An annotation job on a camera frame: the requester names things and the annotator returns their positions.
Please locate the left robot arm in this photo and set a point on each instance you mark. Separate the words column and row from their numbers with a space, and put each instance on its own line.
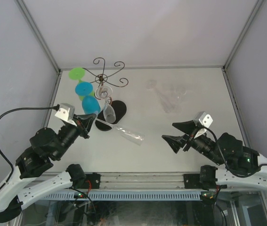
column 46, row 146

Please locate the aluminium front rail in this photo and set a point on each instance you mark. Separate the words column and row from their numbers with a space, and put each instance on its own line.
column 142, row 181

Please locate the clear champagne flute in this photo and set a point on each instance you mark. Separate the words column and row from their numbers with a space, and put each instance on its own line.
column 105, row 93

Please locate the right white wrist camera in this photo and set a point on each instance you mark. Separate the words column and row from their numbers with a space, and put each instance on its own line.
column 202, row 121

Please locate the blue plastic wine glass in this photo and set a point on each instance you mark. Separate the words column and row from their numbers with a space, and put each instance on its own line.
column 88, row 102

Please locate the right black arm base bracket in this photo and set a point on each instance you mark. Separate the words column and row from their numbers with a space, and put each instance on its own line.
column 192, row 181

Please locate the green plastic wine glass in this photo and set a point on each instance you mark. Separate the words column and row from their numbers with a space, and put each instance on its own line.
column 78, row 77

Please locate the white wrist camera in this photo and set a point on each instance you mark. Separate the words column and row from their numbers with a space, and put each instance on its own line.
column 202, row 121
column 65, row 113

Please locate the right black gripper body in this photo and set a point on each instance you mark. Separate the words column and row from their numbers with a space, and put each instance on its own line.
column 200, row 143

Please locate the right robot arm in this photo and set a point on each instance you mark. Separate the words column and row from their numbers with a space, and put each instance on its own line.
column 234, row 163

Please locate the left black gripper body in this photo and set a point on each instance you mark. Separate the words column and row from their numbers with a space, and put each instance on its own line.
column 79, row 130

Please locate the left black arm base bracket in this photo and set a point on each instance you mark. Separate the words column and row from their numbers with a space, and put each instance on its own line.
column 92, row 181

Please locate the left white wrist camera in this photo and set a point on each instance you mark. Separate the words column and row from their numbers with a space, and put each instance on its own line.
column 65, row 113

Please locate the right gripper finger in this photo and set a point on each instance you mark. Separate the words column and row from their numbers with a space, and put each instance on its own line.
column 176, row 143
column 186, row 127

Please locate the copper wire wine glass rack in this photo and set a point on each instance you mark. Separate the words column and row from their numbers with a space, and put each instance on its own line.
column 102, row 79

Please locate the grey slotted cable duct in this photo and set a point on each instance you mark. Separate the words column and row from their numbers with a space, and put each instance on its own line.
column 125, row 196

